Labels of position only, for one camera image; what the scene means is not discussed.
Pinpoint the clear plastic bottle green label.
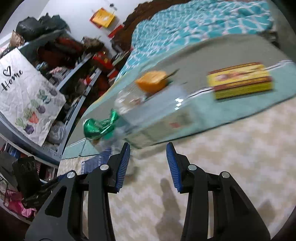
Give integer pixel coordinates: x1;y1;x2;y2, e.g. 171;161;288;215
92;84;198;151

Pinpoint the white home tote bag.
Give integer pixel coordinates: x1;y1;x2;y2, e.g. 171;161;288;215
1;49;66;146

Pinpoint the teal patterned quilt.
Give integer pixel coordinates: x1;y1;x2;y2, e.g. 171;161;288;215
117;1;274;79

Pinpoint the teal grey bed sheet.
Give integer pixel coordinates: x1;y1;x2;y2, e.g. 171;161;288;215
61;34;296;160

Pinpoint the yellow red flat box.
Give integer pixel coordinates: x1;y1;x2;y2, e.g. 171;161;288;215
207;62;273;100

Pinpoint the crushed green soda can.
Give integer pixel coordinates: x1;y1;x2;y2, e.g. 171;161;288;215
83;109;119;140

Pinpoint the grey metal shelf rack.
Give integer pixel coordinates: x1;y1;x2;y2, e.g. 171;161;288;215
0;29;102;225

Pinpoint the dark wooden headboard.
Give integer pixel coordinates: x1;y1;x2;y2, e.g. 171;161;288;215
111;0;190;52

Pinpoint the black bag on shelf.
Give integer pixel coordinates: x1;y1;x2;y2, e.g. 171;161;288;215
15;17;46;42

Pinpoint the yellow wall calendar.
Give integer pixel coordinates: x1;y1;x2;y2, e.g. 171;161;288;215
90;8;115;29

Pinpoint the orange peel half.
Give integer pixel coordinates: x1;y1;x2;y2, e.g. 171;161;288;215
135;69;178;95

